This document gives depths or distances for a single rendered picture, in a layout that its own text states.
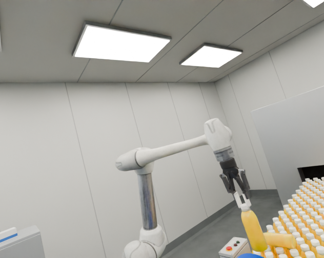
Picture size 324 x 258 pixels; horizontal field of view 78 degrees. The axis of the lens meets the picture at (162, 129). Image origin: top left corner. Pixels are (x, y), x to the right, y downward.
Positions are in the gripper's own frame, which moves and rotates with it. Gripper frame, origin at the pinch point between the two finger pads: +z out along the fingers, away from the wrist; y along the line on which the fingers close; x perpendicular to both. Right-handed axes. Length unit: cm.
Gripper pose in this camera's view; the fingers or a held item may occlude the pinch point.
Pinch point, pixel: (242, 199)
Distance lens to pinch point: 108.9
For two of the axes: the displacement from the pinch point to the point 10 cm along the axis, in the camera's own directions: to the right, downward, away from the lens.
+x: 7.1, -1.7, 6.9
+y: 6.2, -3.2, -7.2
